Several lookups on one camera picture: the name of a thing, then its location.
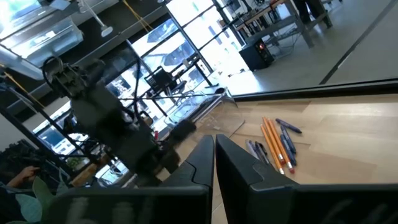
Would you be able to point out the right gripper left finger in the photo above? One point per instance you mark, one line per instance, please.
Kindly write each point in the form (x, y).
(192, 174)

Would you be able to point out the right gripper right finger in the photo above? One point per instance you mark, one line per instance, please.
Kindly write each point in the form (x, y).
(236, 174)

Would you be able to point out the black pen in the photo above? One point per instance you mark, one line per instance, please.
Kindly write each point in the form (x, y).
(265, 153)
(260, 152)

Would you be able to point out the orange pencil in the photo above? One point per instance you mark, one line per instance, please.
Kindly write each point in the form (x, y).
(271, 148)
(280, 145)
(273, 140)

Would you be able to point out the blue pen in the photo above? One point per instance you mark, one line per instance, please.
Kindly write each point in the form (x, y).
(288, 126)
(288, 140)
(289, 152)

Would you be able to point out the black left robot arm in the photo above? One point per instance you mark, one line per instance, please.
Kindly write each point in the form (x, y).
(102, 118)

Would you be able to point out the clear plastic bin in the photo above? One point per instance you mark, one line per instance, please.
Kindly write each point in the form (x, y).
(217, 115)

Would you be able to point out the black office chair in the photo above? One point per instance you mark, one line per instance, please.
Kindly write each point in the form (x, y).
(160, 81)

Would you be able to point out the black computer tower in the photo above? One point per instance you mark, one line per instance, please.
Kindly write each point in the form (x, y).
(255, 56)

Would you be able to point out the white hanging lamp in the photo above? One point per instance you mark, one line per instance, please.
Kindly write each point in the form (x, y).
(105, 31)

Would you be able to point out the grey metal workbench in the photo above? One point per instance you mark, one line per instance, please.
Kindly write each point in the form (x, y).
(273, 26)

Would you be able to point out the person's hand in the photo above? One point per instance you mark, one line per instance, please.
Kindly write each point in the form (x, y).
(25, 175)

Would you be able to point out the green artificial succulent plant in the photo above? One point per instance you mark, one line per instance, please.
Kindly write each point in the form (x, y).
(31, 208)

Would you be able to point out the person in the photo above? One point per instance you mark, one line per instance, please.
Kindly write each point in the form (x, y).
(9, 199)

